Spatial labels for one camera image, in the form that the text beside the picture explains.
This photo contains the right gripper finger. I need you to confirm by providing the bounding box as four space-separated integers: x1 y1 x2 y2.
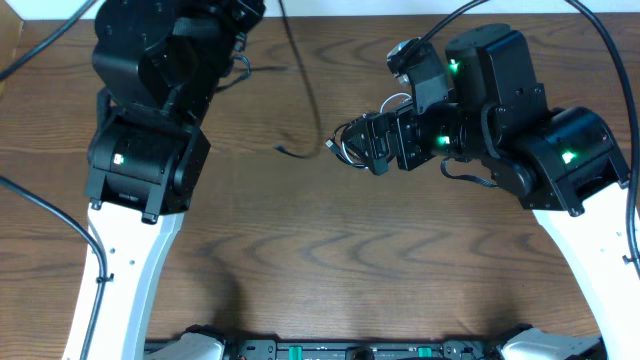
343 115 371 163
368 151 395 176

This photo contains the white usb cable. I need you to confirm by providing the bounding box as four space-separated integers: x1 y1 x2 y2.
339 92 414 169

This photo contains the long black cable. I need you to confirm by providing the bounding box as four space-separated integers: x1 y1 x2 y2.
273 0 324 160

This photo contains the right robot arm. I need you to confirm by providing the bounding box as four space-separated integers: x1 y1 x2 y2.
330 24 639 359

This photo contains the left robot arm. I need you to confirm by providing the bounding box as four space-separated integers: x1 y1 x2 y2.
63 0 266 359

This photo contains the cardboard box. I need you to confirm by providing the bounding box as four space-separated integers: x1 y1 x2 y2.
0 0 23 71

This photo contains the short black usb cable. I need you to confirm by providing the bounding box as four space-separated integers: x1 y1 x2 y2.
325 122 371 169

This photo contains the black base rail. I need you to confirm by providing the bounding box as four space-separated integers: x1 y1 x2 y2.
222 340 502 360

